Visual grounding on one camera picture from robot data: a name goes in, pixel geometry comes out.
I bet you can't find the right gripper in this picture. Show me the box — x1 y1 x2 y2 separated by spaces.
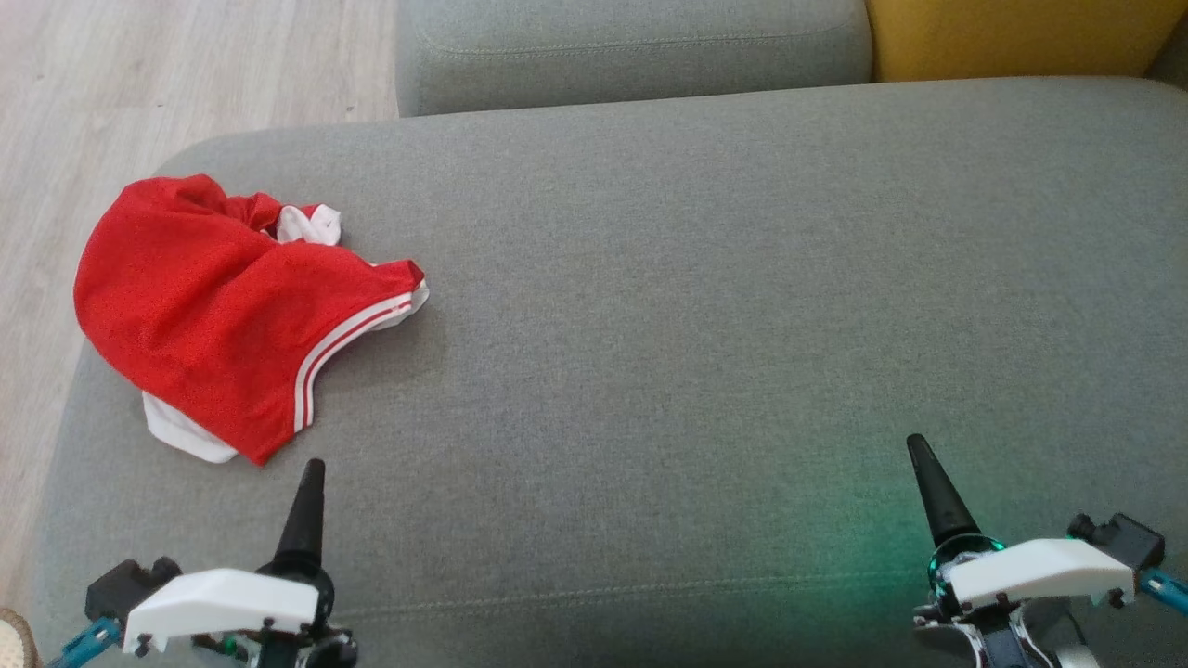
907 433 1136 613

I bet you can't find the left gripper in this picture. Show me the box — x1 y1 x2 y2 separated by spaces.
123 459 359 668

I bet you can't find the red basketball jersey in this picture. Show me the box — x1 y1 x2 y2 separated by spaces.
73 173 431 467

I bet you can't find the grey sofa seat cushion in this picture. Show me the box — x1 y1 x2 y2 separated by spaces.
28 76 1188 668

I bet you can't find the beige woven basket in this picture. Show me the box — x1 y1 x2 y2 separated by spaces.
0 608 40 668

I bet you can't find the yellow cushion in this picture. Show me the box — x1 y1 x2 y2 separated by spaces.
865 0 1188 84

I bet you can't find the grey sofa back cushion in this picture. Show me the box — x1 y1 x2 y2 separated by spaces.
396 0 874 118

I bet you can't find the teal right camera cable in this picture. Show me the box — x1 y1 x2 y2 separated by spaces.
1140 568 1188 615

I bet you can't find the teal camera cable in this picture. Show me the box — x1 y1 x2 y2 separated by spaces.
46 617 123 668
1140 568 1188 615

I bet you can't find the teal left camera cable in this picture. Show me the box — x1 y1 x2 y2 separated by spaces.
46 617 123 668

